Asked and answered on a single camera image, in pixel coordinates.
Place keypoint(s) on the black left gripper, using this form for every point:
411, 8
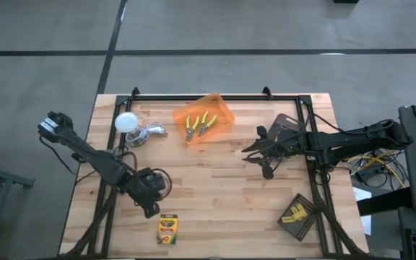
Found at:
148, 186

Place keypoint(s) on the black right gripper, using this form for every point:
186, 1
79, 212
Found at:
284, 146

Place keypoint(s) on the yellow crayon box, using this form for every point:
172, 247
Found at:
167, 229

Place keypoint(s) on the yellow eraser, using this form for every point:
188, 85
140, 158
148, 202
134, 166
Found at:
295, 207
302, 213
288, 219
295, 214

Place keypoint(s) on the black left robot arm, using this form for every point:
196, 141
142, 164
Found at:
96, 159

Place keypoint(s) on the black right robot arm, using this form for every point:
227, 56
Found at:
356, 141

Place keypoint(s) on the grey plastic bin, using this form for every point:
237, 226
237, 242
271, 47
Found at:
284, 122

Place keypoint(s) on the orange translucent plastic bin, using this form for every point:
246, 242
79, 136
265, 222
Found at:
215, 108

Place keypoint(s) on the white bulb table lamp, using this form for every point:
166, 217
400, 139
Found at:
126, 122

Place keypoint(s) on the black mesh basket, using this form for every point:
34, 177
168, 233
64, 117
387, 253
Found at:
303, 227

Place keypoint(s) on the black box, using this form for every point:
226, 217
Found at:
345, 1

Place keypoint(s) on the black aluminium table frame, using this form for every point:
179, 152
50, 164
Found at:
211, 97

